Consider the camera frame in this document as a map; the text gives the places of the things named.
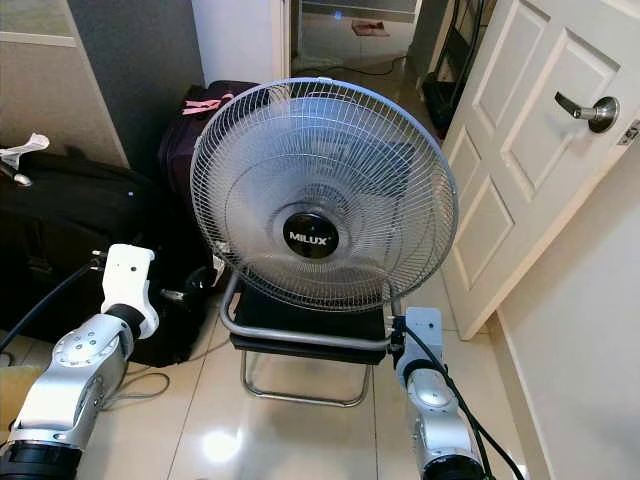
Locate black metal rack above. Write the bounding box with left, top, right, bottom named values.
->
left=422, top=0, right=486, bottom=136

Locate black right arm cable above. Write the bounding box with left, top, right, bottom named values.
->
left=404, top=328, right=527, bottom=480

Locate black seat metal frame chair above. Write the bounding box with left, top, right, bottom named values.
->
left=218, top=270, right=401, bottom=409

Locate large black suitcase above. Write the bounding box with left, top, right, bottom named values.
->
left=0, top=150, right=196, bottom=366

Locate white paper luggage tag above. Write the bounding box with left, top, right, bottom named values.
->
left=0, top=133, right=51, bottom=189

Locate dark purple suitcase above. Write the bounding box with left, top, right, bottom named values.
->
left=157, top=80, right=261, bottom=261

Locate small white luggage tag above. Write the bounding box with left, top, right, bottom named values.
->
left=206, top=240, right=225, bottom=276

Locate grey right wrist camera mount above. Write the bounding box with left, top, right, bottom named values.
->
left=400, top=307, right=445, bottom=379

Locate pink luggage tag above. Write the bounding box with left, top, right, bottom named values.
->
left=182, top=94, right=233, bottom=117

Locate white panelled door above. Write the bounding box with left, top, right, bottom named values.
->
left=438, top=0, right=640, bottom=341

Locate dark metal door handle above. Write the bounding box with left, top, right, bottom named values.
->
left=554, top=92, right=621, bottom=134

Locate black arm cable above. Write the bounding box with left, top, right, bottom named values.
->
left=404, top=328, right=527, bottom=480
left=0, top=258, right=109, bottom=353

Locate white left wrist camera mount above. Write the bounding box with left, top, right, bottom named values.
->
left=102, top=243, right=159, bottom=339

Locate silver wire-grille electric fan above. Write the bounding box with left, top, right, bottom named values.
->
left=189, top=77, right=460, bottom=314

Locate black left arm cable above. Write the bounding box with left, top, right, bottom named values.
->
left=0, top=258, right=109, bottom=353

